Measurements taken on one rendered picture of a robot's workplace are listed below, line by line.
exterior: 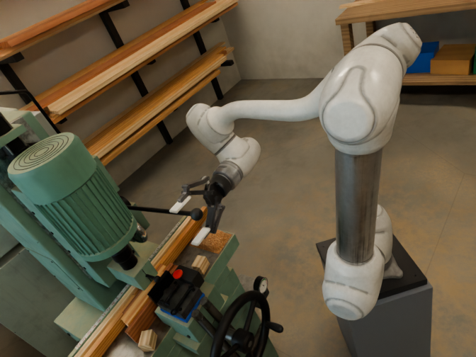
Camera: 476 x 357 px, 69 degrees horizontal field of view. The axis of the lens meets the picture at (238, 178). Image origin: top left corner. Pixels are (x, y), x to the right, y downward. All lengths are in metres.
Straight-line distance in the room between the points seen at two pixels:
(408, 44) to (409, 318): 1.00
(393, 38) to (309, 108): 0.26
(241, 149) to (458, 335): 1.34
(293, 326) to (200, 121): 1.28
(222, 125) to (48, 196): 0.54
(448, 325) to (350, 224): 1.18
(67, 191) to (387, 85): 0.71
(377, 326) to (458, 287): 0.76
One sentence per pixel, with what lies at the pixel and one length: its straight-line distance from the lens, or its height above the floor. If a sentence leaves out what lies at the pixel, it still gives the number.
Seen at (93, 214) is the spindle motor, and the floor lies 1.30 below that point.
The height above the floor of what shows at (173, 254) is 0.92.
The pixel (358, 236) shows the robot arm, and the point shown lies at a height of 1.04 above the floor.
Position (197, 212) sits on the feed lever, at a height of 1.19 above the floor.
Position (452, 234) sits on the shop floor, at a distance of 2.33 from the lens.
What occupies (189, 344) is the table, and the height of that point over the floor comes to 0.87.
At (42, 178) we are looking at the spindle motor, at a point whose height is 1.45.
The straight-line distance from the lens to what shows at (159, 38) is 3.46.
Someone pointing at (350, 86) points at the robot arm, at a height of 1.46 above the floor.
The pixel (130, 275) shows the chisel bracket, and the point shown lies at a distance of 1.12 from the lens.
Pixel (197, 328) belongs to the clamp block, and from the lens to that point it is 1.04.
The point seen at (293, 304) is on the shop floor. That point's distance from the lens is 2.08.
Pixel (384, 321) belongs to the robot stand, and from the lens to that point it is 1.44.
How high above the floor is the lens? 1.75
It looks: 35 degrees down
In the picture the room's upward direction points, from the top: 22 degrees counter-clockwise
